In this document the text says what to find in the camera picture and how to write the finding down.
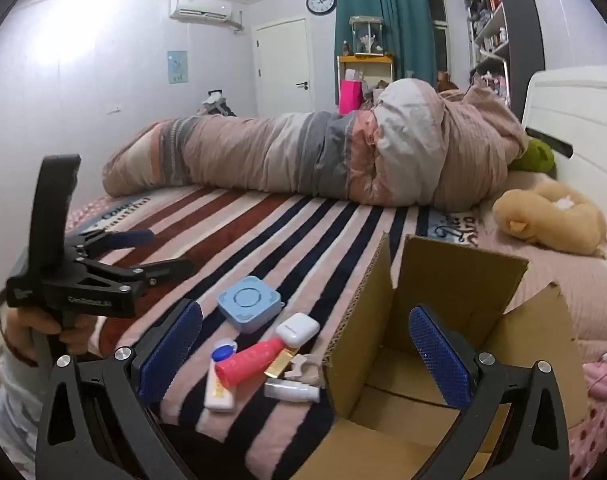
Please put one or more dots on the striped blanket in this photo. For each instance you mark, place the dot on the striped blanket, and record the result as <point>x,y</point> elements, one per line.
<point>233,230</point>

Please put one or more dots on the white cream tube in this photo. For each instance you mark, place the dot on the white cream tube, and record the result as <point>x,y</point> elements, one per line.
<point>218,392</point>

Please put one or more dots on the white headboard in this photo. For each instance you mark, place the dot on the white headboard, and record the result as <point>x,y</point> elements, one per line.
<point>573,110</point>

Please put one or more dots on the small white bottle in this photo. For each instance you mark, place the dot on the small white bottle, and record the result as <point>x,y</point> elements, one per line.
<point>291,390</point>

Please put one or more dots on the dark bookshelf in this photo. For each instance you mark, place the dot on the dark bookshelf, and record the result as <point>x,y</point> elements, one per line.
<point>521,10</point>

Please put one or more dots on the cardboard box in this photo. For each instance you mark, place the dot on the cardboard box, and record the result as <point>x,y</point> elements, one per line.
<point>363,320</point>

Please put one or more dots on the round wall clock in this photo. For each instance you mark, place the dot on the round wall clock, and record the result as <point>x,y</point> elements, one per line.
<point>321,2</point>

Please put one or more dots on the glass display case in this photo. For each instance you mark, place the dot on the glass display case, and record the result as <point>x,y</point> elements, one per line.
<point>366,35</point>

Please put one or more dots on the teal curtain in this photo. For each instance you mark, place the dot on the teal curtain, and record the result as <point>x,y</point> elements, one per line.
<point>408,25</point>

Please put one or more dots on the yellow shelf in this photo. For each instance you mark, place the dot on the yellow shelf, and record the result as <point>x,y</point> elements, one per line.
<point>366,60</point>

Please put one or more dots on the red tube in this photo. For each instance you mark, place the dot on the red tube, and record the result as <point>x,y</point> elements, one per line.
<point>248,360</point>

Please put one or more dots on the blue oval case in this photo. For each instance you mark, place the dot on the blue oval case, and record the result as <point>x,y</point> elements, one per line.
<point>222,352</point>

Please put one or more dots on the small wall poster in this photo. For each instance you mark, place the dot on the small wall poster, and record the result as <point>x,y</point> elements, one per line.
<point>177,67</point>

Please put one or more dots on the gold bar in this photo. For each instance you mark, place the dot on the gold bar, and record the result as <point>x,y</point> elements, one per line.
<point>278,364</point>

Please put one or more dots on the person's left hand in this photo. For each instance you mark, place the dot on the person's left hand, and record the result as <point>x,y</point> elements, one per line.
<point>21,330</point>

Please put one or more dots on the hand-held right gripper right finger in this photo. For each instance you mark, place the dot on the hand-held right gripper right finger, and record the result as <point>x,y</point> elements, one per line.
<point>441,355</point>

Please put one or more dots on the tan plush toy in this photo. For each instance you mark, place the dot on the tan plush toy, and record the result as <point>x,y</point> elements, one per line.
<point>558,225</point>

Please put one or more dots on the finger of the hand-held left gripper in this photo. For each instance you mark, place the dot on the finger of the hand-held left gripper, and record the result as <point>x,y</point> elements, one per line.
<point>128,239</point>
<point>168,269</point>

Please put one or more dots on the beige hair clip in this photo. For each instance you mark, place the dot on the beige hair clip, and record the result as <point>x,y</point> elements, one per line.
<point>303,370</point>

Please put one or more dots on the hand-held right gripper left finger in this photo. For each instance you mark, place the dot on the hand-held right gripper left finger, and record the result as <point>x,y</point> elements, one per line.
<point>171,345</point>

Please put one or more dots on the white earbuds case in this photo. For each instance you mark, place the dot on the white earbuds case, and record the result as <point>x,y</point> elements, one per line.
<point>297,329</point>

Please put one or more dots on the pink plush cloth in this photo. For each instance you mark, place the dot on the pink plush cloth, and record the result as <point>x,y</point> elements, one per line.
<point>603,375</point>

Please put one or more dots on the person's left forearm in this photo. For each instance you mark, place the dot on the person's left forearm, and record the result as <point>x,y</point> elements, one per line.
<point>8,400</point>

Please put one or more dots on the white air conditioner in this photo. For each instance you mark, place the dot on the white air conditioner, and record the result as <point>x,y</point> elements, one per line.
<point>201,7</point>

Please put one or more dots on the white door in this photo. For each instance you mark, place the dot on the white door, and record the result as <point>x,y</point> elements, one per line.
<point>283,65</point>

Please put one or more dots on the pink gift bag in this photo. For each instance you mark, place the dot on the pink gift bag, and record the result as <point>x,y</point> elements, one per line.
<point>350,96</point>

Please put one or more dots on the pink ribbed bedsheet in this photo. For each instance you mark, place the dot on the pink ribbed bedsheet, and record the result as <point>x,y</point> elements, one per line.
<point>583,290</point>

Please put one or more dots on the brown teddy bear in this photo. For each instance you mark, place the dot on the brown teddy bear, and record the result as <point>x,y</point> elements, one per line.
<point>446,82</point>

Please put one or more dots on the pink dotted cloth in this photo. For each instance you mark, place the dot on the pink dotted cloth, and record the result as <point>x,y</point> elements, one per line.
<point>601,435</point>

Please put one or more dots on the window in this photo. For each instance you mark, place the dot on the window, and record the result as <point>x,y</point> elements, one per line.
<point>438,30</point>

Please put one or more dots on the rolled pink grey duvet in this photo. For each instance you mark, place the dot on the rolled pink grey duvet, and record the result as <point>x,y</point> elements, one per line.
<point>283,155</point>

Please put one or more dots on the green plush toy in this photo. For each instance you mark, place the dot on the green plush toy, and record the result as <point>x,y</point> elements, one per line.
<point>536,157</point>

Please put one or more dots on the blue square speaker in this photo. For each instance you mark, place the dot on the blue square speaker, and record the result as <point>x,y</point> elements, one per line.
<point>248,302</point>

